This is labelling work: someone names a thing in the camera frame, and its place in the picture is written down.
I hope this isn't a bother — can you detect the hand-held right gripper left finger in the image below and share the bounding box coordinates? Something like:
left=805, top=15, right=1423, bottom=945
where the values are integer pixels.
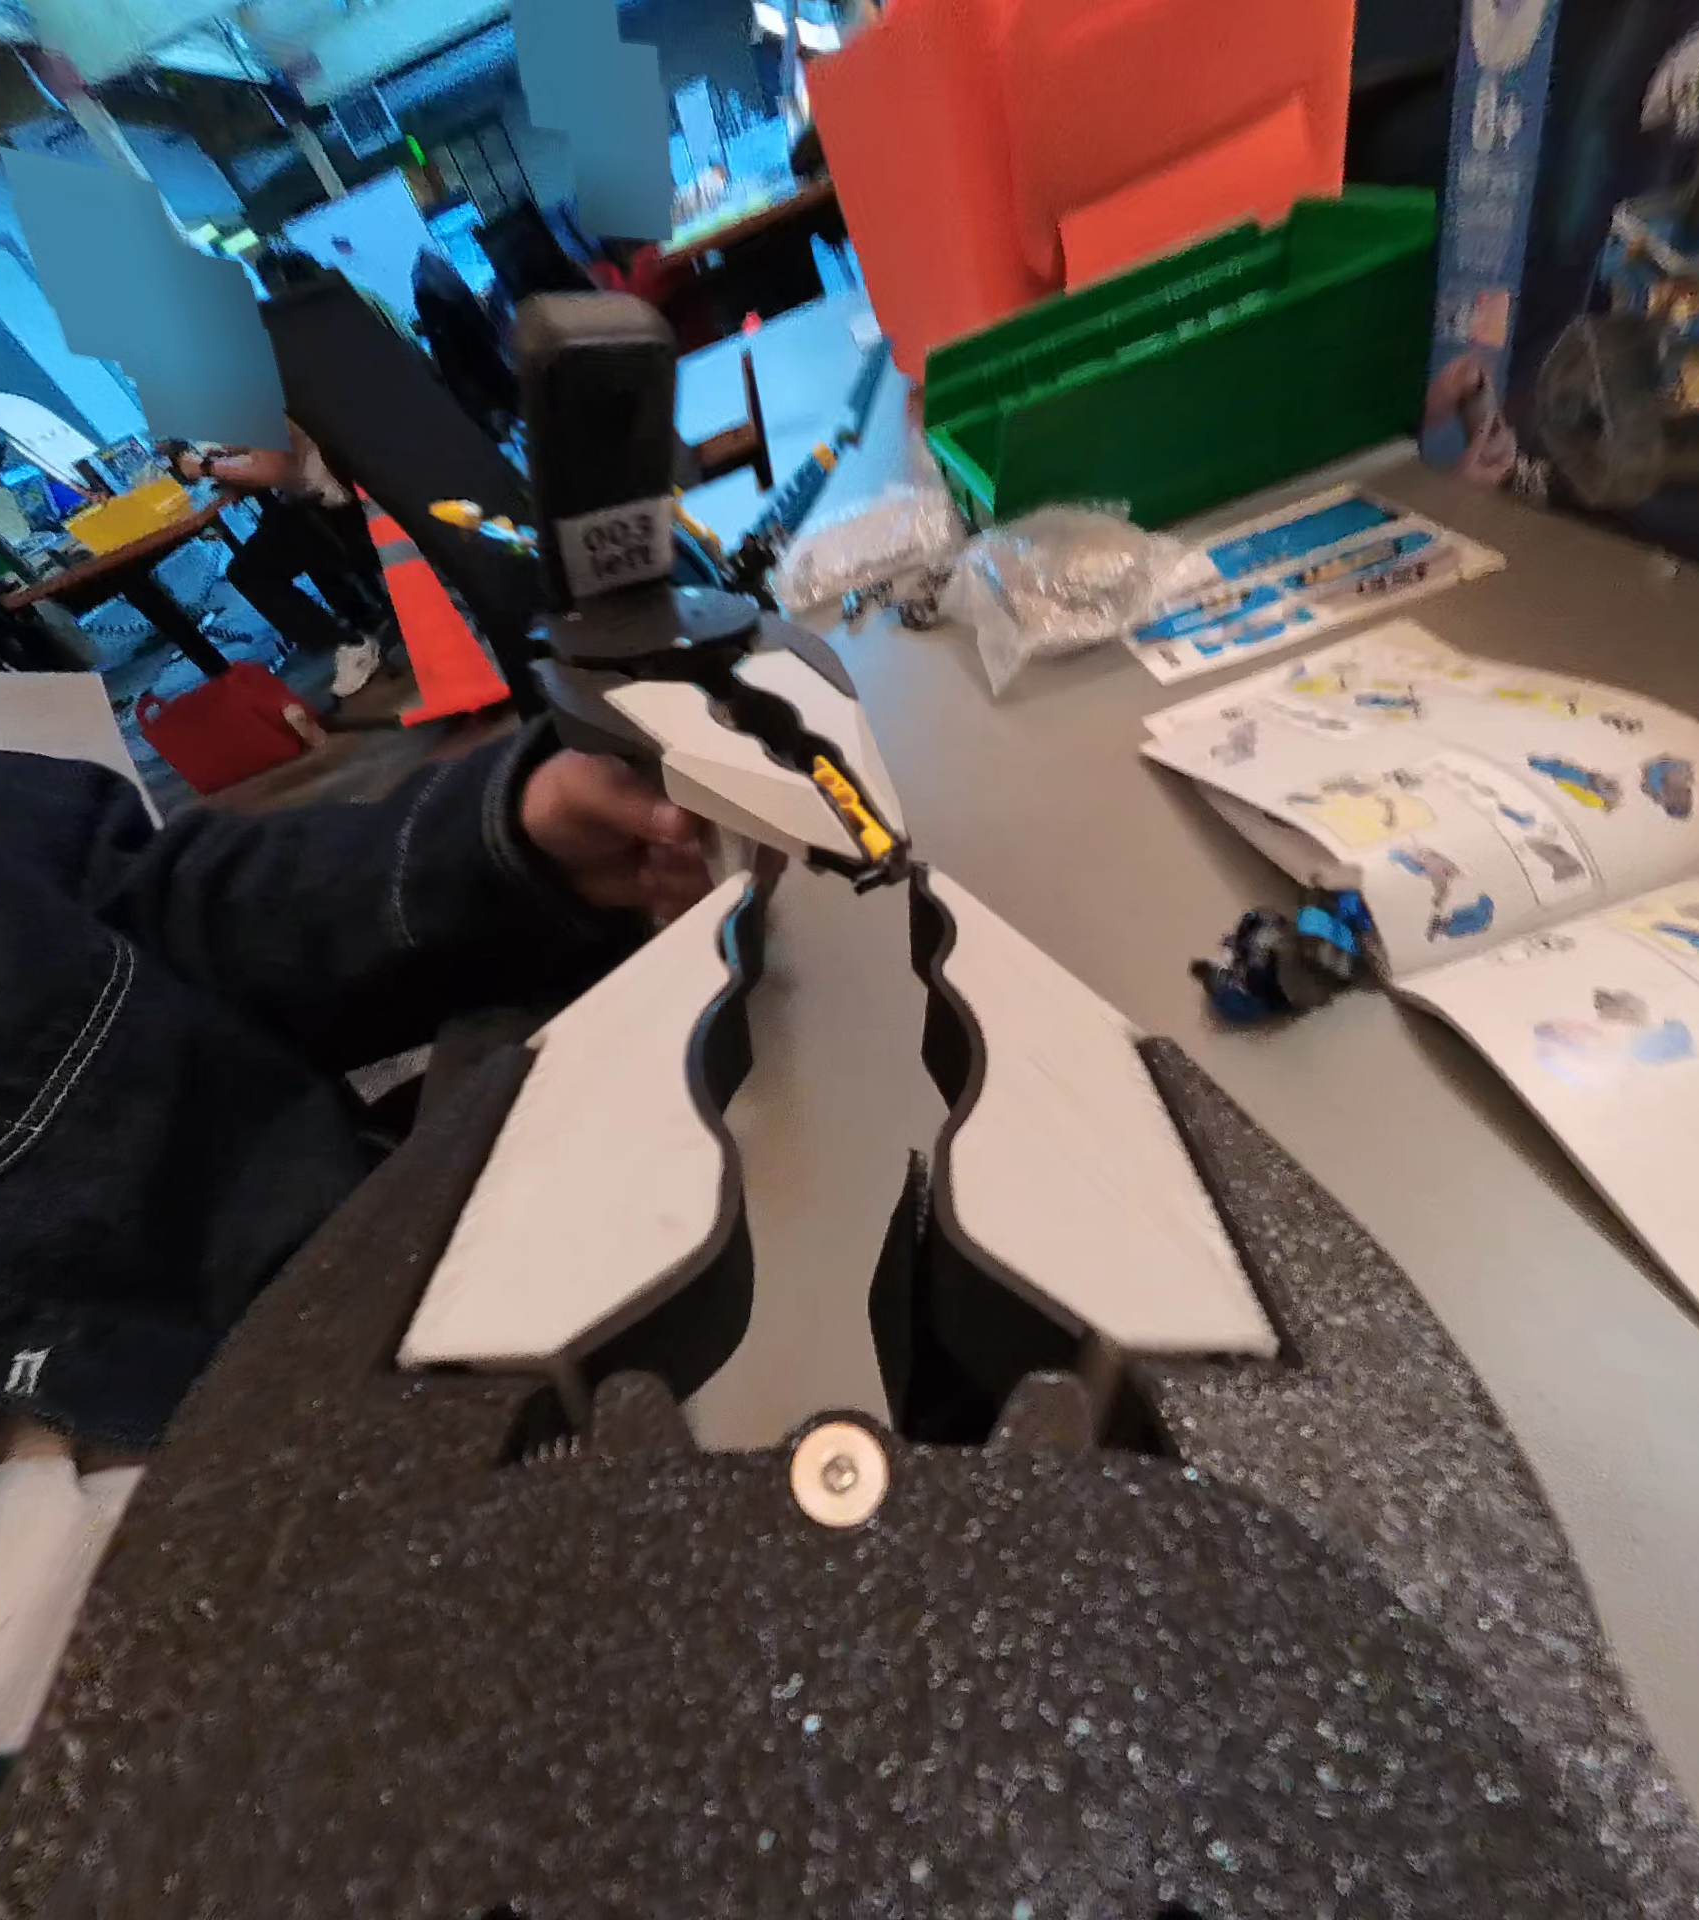
left=395, top=871, right=763, bottom=1421

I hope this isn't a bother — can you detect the grey desk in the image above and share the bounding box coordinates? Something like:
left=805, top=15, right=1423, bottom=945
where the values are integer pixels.
left=759, top=435, right=1699, bottom=1920

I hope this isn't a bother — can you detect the clear plastic bag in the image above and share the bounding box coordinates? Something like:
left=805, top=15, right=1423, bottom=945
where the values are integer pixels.
left=773, top=487, right=1211, bottom=701

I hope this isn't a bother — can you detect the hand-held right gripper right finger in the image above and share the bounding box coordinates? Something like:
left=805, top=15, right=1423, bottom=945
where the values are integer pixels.
left=871, top=867, right=1283, bottom=1443

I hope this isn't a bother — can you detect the blue robot sticker sheet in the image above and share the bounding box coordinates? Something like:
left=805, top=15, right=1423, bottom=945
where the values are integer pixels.
left=1125, top=482, right=1507, bottom=688

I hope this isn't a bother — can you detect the person's left hand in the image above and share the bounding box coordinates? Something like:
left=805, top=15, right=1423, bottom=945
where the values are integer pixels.
left=519, top=750, right=719, bottom=921

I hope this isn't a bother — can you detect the blue tracked toy assembly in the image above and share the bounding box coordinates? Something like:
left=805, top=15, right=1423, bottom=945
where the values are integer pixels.
left=1191, top=884, right=1383, bottom=1030

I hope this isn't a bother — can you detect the black slanted board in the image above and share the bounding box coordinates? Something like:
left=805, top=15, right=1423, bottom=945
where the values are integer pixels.
left=261, top=270, right=543, bottom=709

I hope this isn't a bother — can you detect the red cloth bag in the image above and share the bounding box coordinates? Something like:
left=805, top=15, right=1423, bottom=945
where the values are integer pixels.
left=135, top=661, right=329, bottom=794

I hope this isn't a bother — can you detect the green plastic bin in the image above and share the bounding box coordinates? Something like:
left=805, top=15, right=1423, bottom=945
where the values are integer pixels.
left=923, top=186, right=1439, bottom=534

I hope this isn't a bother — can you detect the open instruction booklet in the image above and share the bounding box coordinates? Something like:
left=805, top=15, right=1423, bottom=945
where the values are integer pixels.
left=1141, top=623, right=1699, bottom=1429

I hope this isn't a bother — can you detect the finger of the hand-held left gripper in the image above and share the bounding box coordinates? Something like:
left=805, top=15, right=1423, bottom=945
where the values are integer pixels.
left=605, top=682, right=883, bottom=877
left=731, top=648, right=913, bottom=847

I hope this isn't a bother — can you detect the orange plastic case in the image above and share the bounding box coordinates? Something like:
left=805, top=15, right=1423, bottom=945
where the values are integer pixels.
left=803, top=0, right=1357, bottom=385

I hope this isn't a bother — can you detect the yellow plastic bin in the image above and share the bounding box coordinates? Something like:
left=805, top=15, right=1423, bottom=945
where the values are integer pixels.
left=65, top=476, right=193, bottom=555

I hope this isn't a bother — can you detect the yellow building piece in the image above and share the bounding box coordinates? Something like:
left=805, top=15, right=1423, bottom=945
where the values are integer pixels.
left=811, top=757, right=895, bottom=865

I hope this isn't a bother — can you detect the toy robot kit box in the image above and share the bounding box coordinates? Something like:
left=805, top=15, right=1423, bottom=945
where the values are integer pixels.
left=1419, top=0, right=1699, bottom=588

